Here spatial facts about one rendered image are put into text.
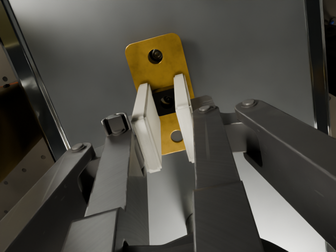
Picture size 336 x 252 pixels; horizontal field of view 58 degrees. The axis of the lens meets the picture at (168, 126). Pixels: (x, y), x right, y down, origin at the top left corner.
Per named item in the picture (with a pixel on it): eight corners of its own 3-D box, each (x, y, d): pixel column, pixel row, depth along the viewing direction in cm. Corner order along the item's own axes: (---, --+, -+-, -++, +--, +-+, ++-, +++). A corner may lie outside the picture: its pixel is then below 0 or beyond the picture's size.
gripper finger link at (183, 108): (174, 108, 14) (190, 104, 14) (173, 75, 20) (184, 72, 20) (189, 164, 15) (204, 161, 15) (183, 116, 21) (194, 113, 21)
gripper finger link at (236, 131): (196, 133, 12) (269, 116, 12) (189, 98, 17) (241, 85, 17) (204, 164, 13) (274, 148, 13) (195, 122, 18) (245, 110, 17)
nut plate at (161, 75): (205, 143, 23) (207, 150, 22) (157, 154, 23) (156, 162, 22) (178, 30, 20) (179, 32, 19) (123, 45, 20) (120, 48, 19)
